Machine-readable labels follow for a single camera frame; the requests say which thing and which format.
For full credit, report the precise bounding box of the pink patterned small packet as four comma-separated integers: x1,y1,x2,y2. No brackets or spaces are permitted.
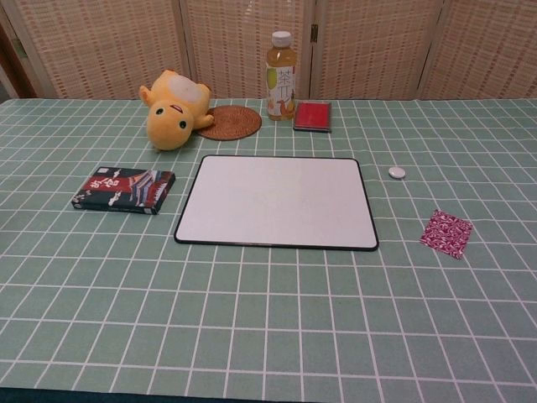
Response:
420,209,473,261

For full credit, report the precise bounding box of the round woven brown coaster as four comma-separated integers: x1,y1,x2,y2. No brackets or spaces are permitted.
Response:
193,105,263,142

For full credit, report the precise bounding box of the red ink pad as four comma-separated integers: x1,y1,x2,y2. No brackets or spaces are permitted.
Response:
293,102,333,133

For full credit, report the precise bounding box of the green checked tablecloth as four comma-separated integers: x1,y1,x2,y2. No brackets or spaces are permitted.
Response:
0,97,537,392

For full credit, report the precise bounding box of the yellow tea bottle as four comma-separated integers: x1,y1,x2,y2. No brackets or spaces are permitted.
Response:
265,30,300,123

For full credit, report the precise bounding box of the yellow plush toy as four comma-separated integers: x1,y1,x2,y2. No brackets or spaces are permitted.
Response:
139,69,216,153

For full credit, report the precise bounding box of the black red snack packet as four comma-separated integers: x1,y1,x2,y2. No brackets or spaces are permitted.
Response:
70,166,177,216

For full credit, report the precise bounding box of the bamboo folding screen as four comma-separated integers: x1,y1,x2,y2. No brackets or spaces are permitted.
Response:
0,0,537,102

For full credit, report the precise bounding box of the white rectangular board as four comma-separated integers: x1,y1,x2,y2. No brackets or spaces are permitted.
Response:
174,154,379,253

